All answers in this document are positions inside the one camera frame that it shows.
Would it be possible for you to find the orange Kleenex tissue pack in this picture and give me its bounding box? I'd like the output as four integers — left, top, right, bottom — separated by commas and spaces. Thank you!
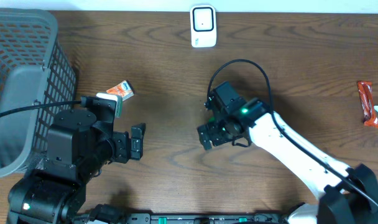
106, 80, 134, 101

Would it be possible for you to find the orange chocolate bar wrapper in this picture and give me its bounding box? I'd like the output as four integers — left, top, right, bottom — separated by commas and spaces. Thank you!
357, 81, 378, 129

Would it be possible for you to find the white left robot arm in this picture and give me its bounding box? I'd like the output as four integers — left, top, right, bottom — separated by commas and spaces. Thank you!
7, 108, 145, 223

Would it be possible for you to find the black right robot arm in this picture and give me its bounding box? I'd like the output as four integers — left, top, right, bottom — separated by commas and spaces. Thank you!
197, 96, 378, 223

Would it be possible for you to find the white barcode scanner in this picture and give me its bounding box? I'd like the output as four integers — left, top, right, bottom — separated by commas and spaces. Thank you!
190, 5, 217, 48

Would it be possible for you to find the grey plastic mesh basket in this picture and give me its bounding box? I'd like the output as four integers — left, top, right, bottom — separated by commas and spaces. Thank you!
0, 8, 78, 177

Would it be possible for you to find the black right camera cable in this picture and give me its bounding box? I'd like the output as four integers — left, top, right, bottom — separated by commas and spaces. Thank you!
206, 58, 378, 218

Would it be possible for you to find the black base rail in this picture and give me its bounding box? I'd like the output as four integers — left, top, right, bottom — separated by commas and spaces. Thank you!
70, 204, 289, 224

